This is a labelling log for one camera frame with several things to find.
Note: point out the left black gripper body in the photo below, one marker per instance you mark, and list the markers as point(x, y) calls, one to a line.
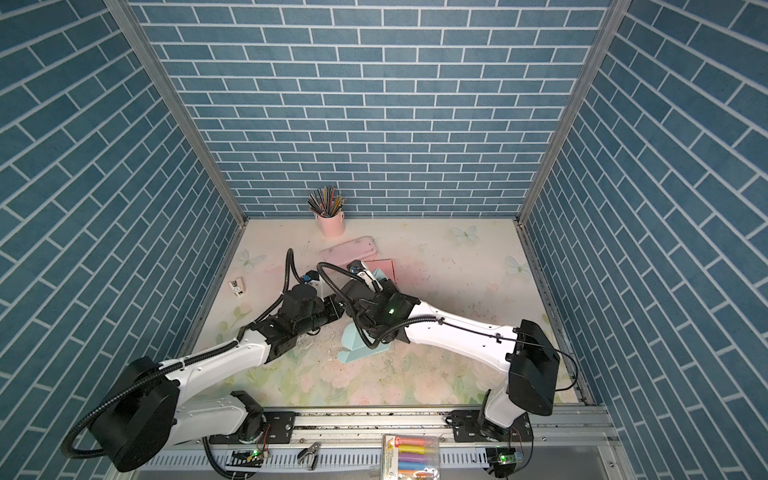
point(321, 314)

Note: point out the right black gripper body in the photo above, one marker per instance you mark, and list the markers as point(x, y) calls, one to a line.
point(390, 290)

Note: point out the light blue paper box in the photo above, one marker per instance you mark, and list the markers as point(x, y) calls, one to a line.
point(353, 347)

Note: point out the pink paper box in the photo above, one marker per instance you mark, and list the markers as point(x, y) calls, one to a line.
point(381, 269)

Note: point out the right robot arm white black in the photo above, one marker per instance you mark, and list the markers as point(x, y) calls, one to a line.
point(523, 354)

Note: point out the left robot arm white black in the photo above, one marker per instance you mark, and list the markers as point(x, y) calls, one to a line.
point(151, 405)

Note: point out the small white pencil sharpener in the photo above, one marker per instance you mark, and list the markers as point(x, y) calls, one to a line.
point(237, 286)

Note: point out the pink pencil case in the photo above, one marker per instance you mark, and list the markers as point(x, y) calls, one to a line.
point(362, 248)

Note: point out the pink pencil cup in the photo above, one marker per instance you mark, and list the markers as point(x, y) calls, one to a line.
point(331, 227)

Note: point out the bundle of coloured pencils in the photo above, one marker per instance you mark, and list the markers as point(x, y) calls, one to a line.
point(326, 202)

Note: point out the black metal clip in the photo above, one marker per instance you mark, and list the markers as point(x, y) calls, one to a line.
point(308, 457)

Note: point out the pack of coloured markers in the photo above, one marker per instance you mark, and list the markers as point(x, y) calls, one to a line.
point(406, 457)

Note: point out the left small circuit board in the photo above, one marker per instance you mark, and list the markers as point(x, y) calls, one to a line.
point(249, 458)

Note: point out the small circuit board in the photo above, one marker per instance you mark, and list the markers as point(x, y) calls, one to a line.
point(502, 462)
point(249, 458)

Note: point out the right small circuit board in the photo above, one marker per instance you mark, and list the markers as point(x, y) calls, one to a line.
point(502, 462)

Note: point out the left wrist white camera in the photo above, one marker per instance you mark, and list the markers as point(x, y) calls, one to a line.
point(313, 279)

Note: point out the wrist white camera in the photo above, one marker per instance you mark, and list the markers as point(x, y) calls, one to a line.
point(313, 279)
point(359, 268)

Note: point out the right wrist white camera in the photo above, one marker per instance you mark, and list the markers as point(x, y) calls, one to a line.
point(359, 268)

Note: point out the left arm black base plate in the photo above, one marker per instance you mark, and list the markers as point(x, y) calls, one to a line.
point(274, 427)

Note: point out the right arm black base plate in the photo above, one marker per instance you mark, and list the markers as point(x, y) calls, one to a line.
point(470, 425)

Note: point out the aluminium front rail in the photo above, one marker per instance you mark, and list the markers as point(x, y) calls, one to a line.
point(569, 425)

